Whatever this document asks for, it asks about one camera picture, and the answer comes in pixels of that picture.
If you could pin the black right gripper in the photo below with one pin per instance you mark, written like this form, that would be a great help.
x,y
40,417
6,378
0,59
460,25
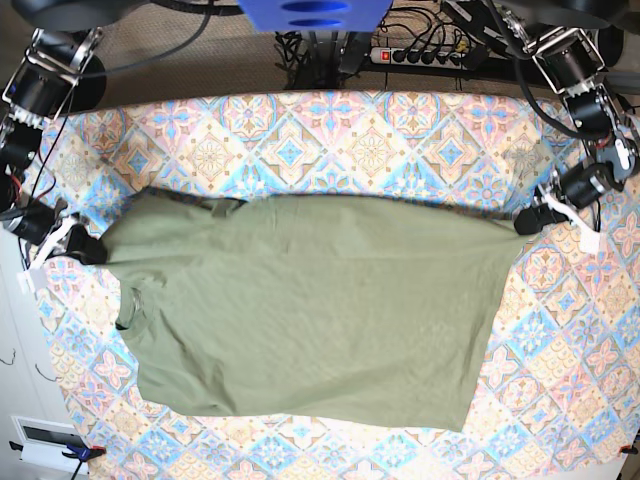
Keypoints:
x,y
79,245

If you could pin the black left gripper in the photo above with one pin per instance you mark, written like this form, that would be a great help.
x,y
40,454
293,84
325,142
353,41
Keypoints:
x,y
532,220

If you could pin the olive green t-shirt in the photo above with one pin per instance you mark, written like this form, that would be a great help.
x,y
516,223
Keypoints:
x,y
353,308

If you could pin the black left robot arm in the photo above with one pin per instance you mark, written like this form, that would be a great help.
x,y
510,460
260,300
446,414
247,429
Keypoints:
x,y
573,67

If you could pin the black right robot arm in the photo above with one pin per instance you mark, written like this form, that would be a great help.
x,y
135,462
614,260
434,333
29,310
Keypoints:
x,y
59,74

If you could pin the colourful patterned tablecloth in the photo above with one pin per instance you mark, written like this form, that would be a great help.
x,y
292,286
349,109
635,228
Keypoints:
x,y
558,394

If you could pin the blue orange clamp lower left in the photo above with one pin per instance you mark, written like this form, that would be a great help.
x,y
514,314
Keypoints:
x,y
82,454

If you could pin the white power strip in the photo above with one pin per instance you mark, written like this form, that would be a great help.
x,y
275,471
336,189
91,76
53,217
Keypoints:
x,y
414,57

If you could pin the orange clamp lower right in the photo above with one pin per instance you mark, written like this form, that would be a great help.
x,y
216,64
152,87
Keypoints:
x,y
629,450

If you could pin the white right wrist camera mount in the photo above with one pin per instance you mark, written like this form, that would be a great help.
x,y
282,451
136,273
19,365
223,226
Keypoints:
x,y
34,277

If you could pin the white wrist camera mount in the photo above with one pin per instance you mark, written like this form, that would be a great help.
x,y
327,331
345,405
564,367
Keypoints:
x,y
34,277
590,239

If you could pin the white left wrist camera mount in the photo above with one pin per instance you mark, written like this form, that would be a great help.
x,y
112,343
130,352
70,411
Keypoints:
x,y
590,239

